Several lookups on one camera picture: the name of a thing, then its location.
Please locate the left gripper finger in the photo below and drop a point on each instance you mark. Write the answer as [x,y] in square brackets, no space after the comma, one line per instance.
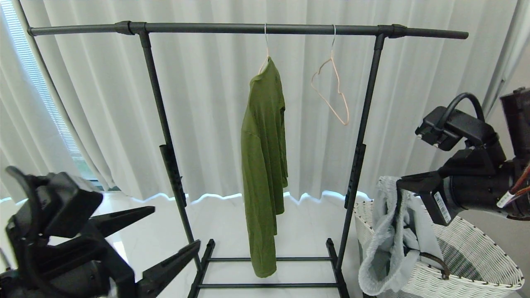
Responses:
[161,273]
[120,221]

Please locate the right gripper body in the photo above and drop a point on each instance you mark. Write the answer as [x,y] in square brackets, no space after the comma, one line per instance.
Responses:
[476,190]

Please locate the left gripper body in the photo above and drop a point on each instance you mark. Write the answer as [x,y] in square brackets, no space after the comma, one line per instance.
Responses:
[74,269]

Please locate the pale grey garment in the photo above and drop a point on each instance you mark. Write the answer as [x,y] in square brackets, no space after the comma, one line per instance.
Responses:
[385,248]

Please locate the green shirt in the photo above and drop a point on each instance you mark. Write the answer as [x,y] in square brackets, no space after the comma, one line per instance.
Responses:
[263,165]

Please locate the pink clothes hanger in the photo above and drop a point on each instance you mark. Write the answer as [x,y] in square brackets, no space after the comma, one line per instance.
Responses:
[267,53]
[332,62]

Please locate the white laundry basket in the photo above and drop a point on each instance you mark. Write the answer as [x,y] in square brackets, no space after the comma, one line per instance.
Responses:
[476,248]

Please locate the black clothes rack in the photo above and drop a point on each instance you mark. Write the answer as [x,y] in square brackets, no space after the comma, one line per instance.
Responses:
[207,28]

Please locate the window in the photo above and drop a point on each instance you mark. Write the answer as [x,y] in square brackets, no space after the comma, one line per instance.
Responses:
[29,70]

